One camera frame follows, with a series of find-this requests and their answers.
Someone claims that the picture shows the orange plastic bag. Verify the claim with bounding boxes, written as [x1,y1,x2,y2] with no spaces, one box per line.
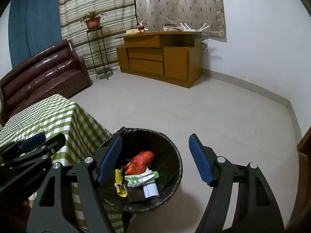
[124,151,154,175]

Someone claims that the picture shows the white green tube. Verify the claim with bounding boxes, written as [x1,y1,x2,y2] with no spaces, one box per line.
[143,182,159,199]

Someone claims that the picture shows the black lined trash bin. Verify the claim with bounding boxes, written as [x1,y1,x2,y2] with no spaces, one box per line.
[99,127,183,214]

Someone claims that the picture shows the green checkered tablecloth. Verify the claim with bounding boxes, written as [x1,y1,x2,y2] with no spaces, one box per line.
[1,94,124,232]

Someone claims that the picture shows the dark red leather sofa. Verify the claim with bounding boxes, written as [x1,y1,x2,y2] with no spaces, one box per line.
[1,39,92,126]

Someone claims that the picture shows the black metal plant stand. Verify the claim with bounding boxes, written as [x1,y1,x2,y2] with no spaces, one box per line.
[86,26,113,80]

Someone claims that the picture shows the blue curtain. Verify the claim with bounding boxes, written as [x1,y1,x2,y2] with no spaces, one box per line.
[8,0,62,68]

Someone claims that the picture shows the wooden tv cabinet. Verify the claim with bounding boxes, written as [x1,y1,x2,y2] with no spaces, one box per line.
[116,31,202,88]

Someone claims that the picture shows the potted plant orange pot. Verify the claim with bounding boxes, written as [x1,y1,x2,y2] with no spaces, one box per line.
[80,10,107,30]

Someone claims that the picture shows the beige box on cabinet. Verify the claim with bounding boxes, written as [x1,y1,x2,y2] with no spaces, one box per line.
[126,29,140,35]

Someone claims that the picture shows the mickey mouse toy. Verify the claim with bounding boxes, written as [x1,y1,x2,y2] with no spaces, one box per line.
[137,22,148,33]

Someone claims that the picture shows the striped green curtain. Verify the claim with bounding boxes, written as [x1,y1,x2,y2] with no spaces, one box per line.
[59,0,136,75]

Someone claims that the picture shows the white wifi router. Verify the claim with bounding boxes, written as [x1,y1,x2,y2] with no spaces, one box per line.
[180,23,209,32]

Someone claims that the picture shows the beige diamond pattern curtain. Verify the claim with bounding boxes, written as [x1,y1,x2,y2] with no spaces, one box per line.
[135,0,226,37]

